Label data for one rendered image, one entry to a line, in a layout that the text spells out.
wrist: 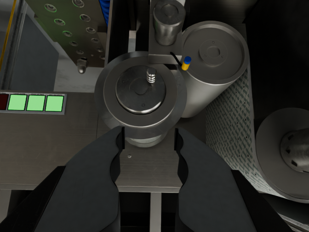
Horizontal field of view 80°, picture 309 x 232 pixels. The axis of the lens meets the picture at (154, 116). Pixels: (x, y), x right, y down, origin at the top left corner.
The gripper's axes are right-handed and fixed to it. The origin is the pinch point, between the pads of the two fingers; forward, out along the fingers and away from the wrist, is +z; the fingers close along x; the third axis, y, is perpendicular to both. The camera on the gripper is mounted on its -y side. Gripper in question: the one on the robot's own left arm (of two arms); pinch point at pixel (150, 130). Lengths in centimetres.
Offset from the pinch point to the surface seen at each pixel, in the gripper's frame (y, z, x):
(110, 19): -6.5, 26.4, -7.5
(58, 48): 31, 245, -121
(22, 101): 19, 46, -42
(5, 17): -3, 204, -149
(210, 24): -6.3, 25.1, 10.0
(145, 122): 6.8, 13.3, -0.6
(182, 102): 4.8, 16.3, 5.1
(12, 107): 20, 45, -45
